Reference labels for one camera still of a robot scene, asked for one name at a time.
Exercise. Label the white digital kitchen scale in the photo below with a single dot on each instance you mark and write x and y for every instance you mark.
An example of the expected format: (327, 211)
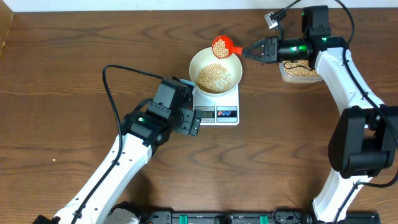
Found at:
(218, 109)

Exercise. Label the red plastic measuring scoop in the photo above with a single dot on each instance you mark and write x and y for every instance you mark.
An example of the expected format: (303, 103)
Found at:
(223, 47)

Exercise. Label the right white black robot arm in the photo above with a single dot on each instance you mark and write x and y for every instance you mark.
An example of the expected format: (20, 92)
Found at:
(364, 141)

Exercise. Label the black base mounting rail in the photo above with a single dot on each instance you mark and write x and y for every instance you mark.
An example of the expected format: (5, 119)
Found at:
(283, 215)

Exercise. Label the soybeans in bowl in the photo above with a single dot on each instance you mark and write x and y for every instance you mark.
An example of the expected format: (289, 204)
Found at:
(214, 78)

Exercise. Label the left gripper grey camera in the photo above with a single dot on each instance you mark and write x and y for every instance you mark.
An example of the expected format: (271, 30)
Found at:
(171, 96)

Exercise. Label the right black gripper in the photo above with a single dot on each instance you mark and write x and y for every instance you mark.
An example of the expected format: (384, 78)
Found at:
(268, 44)

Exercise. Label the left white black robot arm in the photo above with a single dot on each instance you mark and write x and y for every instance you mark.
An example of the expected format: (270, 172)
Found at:
(142, 132)

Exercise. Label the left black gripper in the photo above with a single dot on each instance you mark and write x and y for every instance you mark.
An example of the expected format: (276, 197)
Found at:
(190, 122)

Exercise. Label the white round bowl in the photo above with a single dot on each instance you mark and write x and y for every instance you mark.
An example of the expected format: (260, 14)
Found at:
(206, 57)

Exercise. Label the clear plastic bean container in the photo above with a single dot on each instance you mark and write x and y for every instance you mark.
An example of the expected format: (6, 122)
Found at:
(294, 79)

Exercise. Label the soybeans in container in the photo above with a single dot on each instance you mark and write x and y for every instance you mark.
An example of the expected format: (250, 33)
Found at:
(299, 68)

